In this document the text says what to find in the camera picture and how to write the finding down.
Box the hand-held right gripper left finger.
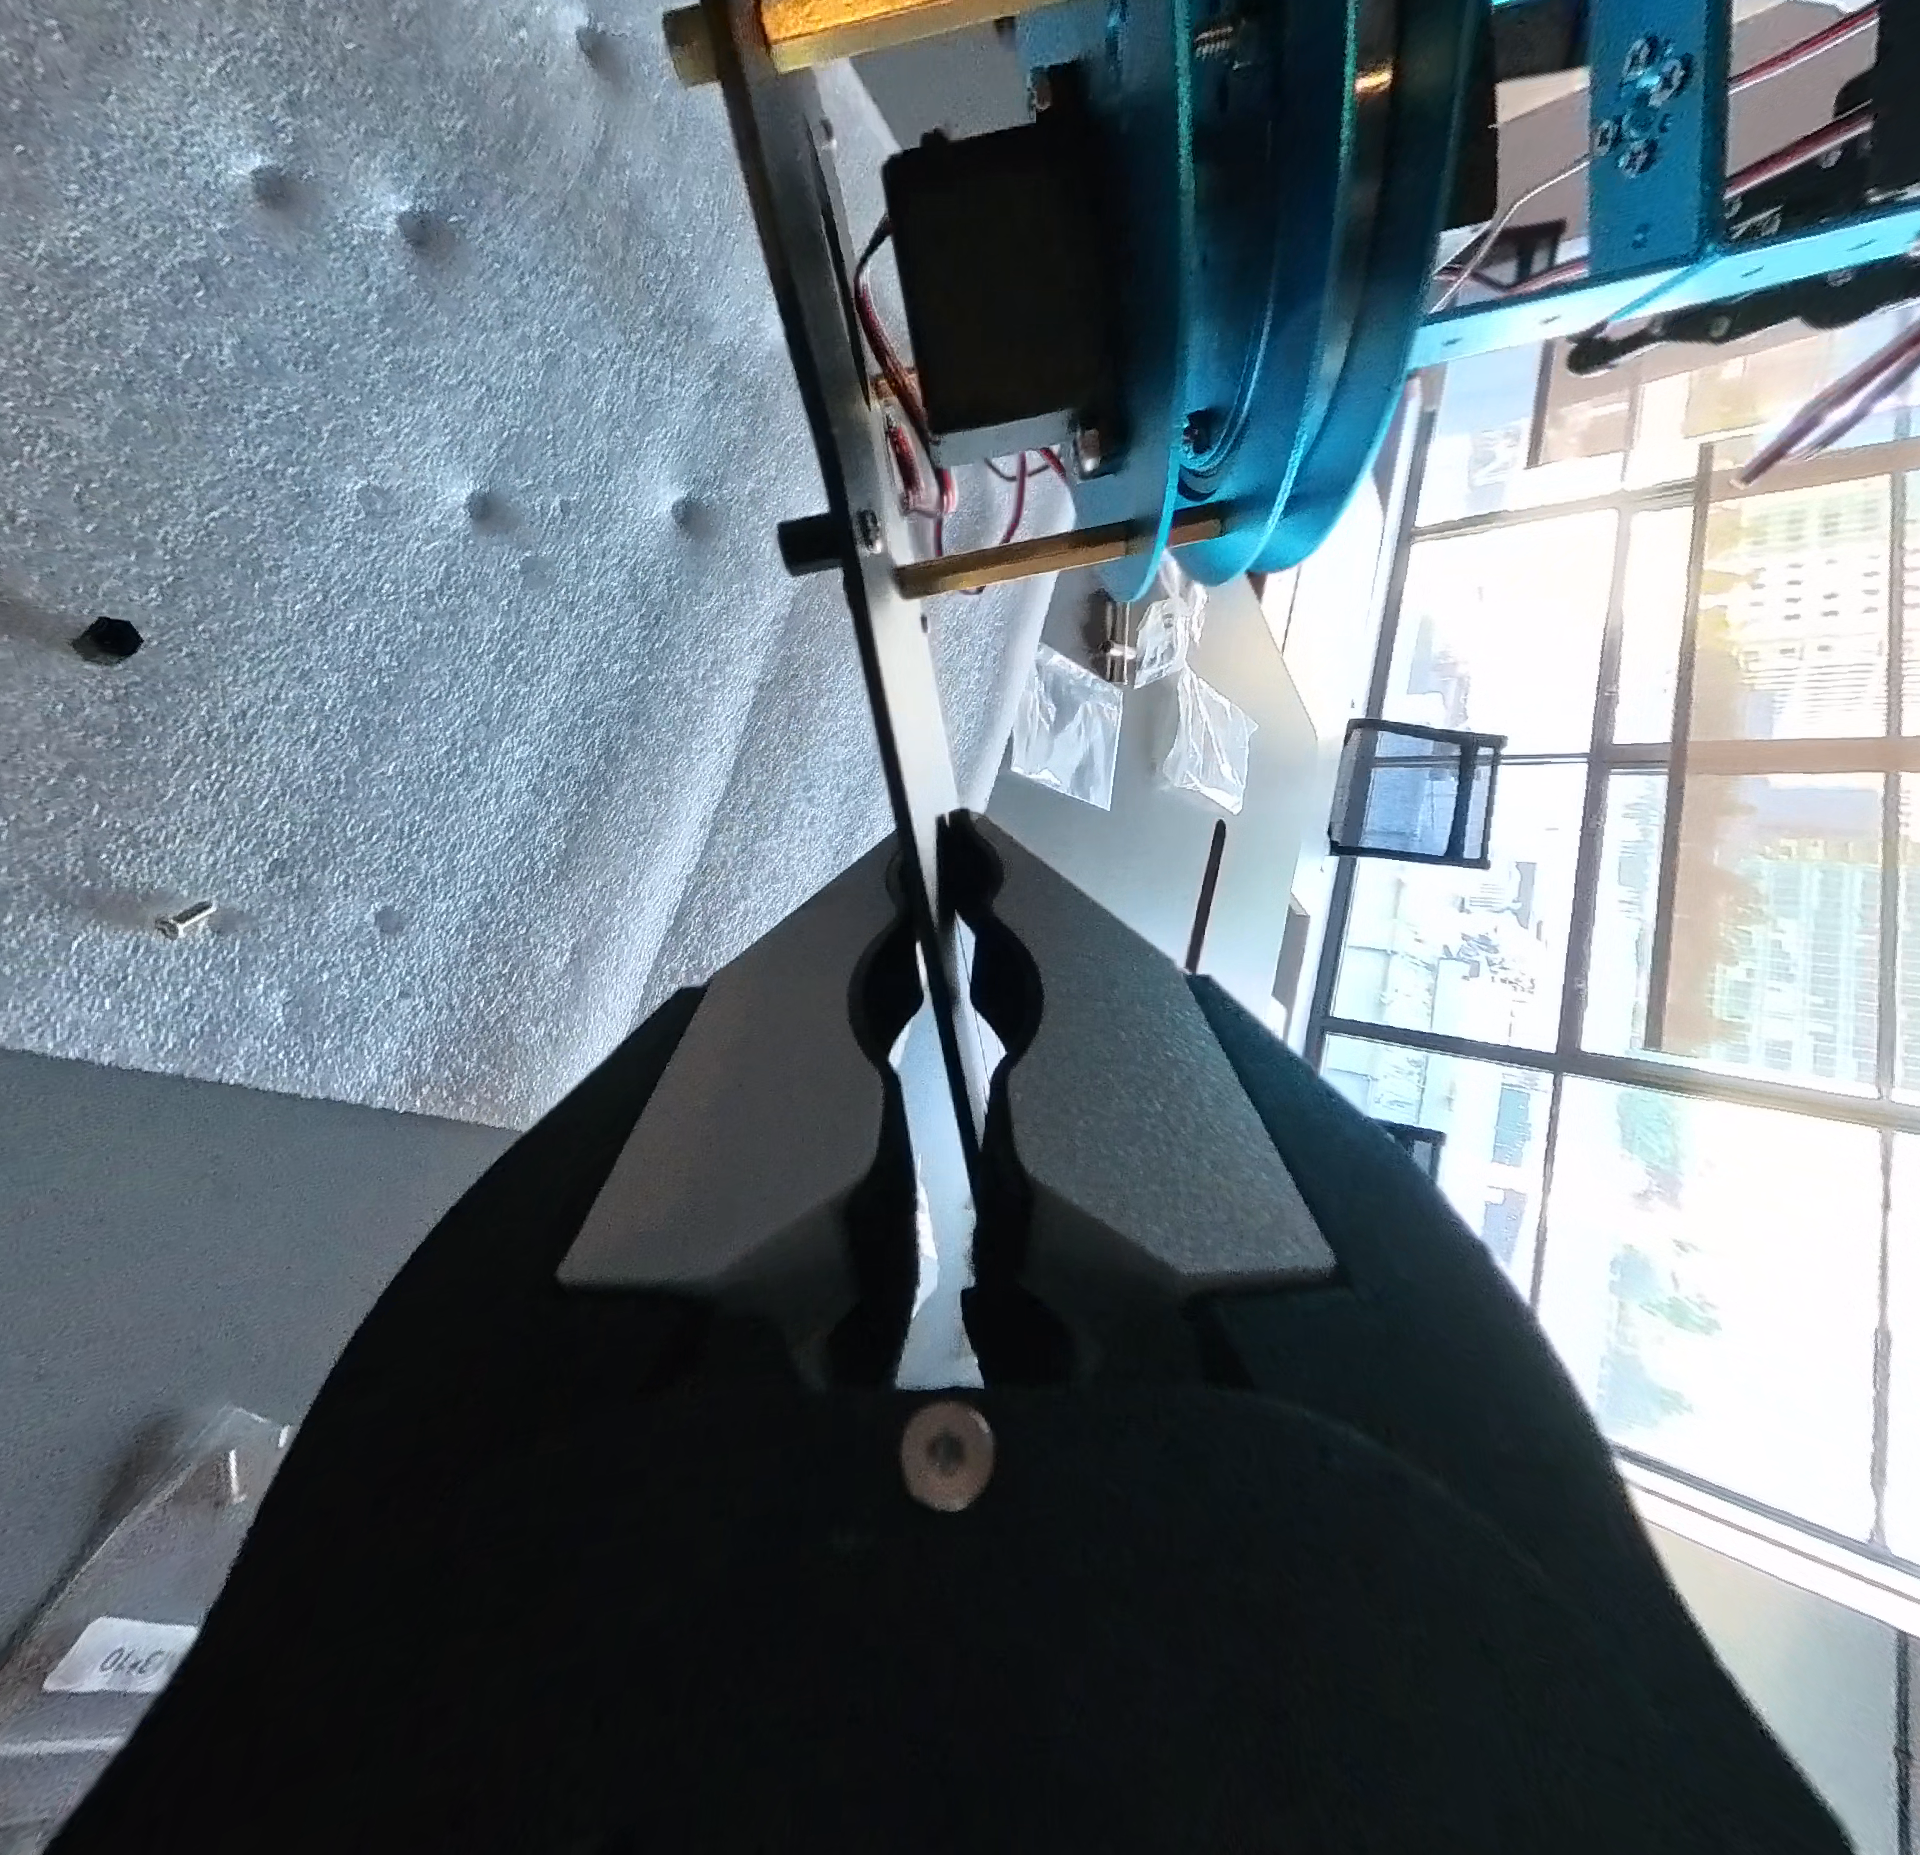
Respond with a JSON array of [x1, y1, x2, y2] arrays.
[[556, 839, 923, 1388]]

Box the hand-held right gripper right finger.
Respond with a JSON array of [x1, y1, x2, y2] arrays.
[[937, 815, 1339, 1305]]

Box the black triangular base plate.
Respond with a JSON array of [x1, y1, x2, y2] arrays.
[[683, 0, 992, 1391]]

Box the blue toy robot arm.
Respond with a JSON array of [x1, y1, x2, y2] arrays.
[[661, 0, 1920, 612]]

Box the dark grey desk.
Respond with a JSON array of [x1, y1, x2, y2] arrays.
[[0, 580, 1315, 1855]]

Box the crumpled clear plastic bag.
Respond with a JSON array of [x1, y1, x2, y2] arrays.
[[1131, 593, 1210, 686], [1157, 668, 1259, 815], [1012, 647, 1128, 806]]

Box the black mesh chair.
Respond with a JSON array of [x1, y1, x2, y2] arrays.
[[1329, 714, 1508, 870]]

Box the large glass window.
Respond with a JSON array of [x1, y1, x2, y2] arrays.
[[1307, 317, 1920, 1600]]

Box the white foam sheet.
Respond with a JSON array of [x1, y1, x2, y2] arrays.
[[0, 0, 1052, 1137]]

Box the group of small clear bags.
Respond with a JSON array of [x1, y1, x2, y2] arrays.
[[0, 1411, 294, 1759]]

